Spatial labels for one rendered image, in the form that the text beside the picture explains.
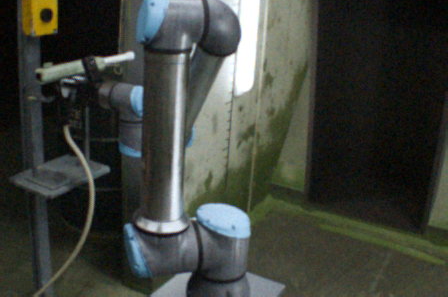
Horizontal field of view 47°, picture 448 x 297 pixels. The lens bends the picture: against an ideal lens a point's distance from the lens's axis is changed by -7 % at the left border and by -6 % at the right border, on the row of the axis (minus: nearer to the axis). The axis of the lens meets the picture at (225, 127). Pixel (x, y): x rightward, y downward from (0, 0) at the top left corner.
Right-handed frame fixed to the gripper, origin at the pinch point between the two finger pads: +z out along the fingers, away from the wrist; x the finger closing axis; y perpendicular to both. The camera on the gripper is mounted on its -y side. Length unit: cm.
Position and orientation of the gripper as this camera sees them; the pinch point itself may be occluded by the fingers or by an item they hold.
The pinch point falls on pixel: (63, 78)
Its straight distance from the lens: 190.9
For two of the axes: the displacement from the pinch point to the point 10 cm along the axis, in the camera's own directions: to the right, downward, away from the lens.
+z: -8.7, -2.0, 4.5
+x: 4.9, -2.3, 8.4
